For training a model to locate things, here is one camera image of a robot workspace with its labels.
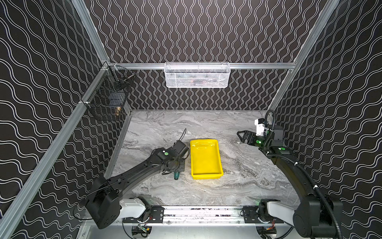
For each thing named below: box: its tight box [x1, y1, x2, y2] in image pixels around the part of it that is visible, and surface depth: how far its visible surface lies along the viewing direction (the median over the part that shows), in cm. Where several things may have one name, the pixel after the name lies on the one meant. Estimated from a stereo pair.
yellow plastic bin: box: [190, 138, 224, 180], surface depth 92 cm
